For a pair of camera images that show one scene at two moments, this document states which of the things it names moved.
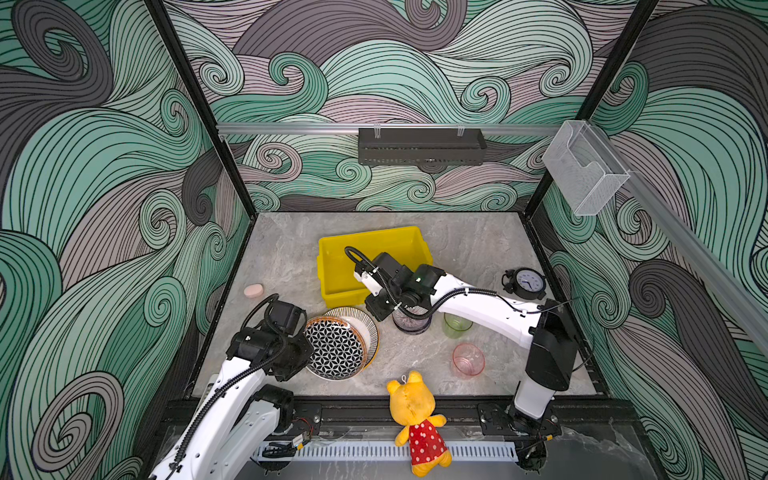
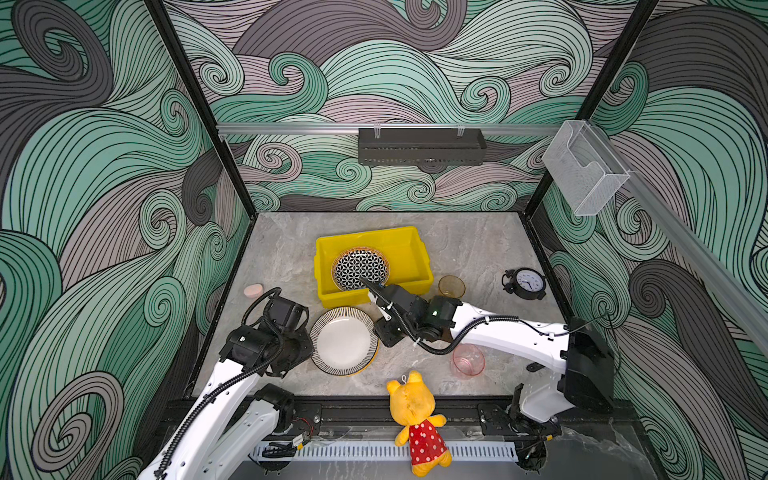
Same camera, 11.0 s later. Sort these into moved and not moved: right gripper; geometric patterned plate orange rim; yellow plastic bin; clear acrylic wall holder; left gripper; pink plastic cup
Moved: geometric patterned plate orange rim; right gripper
Not moved: yellow plastic bin; left gripper; clear acrylic wall holder; pink plastic cup
